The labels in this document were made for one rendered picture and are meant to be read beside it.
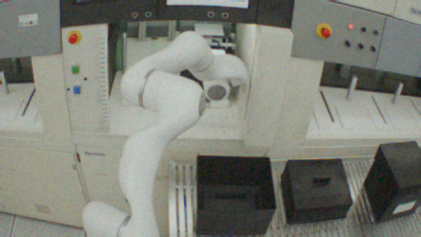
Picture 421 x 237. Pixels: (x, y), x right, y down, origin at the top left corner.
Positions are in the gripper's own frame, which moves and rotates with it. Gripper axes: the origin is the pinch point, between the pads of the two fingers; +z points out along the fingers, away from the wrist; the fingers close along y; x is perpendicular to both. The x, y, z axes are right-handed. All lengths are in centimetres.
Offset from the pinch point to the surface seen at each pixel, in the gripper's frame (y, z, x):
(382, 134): 94, -16, -33
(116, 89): -43, 17, -33
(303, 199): 35, -53, -34
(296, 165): 36, -33, -34
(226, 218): 4, -61, -31
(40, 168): -88, -16, -60
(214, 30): 2.4, 11.6, 2.5
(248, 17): 10.4, -17.2, 23.3
